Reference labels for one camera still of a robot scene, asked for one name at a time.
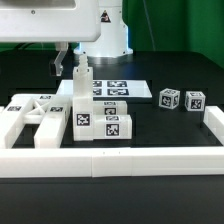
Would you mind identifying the white chair back frame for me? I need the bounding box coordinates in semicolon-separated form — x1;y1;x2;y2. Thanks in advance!
0;93;75;150

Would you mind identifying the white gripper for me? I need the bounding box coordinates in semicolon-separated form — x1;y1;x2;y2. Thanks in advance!
0;0;101;76

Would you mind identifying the grey cable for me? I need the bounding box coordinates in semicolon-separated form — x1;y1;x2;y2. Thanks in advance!
141;0;158;52

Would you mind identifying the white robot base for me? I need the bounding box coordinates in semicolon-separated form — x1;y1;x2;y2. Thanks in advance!
74;0;133;64

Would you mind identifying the white fence wall right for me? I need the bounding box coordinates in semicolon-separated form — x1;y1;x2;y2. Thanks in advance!
203;106;224;146

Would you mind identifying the white chair seat part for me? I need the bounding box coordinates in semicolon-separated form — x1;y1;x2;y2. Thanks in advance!
71;65;95;142

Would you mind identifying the white marker base plate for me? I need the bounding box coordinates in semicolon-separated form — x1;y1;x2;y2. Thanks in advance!
56;80;152;98

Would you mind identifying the white fence wall front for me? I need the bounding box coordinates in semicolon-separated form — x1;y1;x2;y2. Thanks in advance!
0;146;224;178

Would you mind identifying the white fence wall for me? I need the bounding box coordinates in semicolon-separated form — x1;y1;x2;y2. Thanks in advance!
0;146;224;178
203;106;224;146

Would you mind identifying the small white part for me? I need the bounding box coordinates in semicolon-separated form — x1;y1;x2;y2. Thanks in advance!
93;115;132;139

